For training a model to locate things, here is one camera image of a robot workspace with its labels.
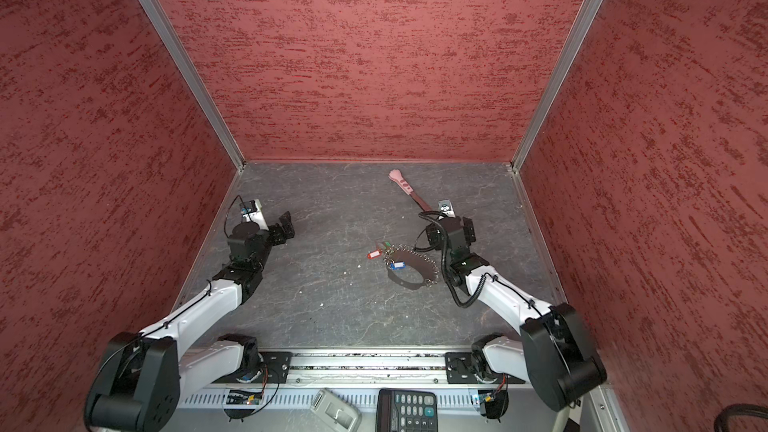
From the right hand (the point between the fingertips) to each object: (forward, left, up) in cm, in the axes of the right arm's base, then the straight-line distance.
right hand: (447, 225), depth 88 cm
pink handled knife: (+29, +14, -9) cm, 34 cm away
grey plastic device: (-44, +32, -11) cm, 55 cm away
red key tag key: (-3, +23, -12) cm, 26 cm away
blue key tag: (-7, +15, -11) cm, 20 cm away
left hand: (+2, +51, +2) cm, 51 cm away
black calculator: (-44, +15, -9) cm, 47 cm away
